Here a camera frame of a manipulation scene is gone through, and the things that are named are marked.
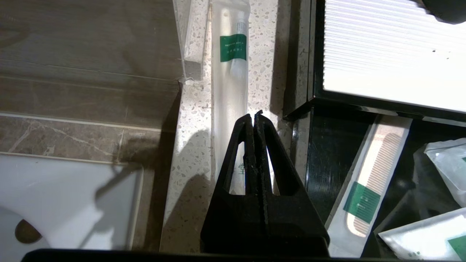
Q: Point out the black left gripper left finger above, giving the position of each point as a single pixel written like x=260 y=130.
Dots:
x=225 y=218

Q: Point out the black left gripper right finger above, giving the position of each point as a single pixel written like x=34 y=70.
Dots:
x=291 y=222

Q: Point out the black glossy drawer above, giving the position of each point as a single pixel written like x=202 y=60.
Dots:
x=327 y=163

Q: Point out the slim white comb packet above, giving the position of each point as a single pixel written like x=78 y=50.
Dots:
x=367 y=189

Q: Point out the narrow toothbrush packet green label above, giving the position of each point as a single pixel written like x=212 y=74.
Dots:
x=231 y=83

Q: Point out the white vanity kit packet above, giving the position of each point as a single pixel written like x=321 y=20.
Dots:
x=426 y=236

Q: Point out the white shower cap packet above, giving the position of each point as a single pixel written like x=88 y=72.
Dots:
x=451 y=171

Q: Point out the white bathtub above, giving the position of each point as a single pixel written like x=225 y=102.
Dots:
x=65 y=196

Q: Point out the white ribbed tray mat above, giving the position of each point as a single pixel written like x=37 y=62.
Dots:
x=393 y=54

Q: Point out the chrome bathtub drain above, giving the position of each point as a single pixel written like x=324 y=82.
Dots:
x=27 y=231

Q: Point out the black tumbler cup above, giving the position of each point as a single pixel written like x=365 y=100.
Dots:
x=446 y=11

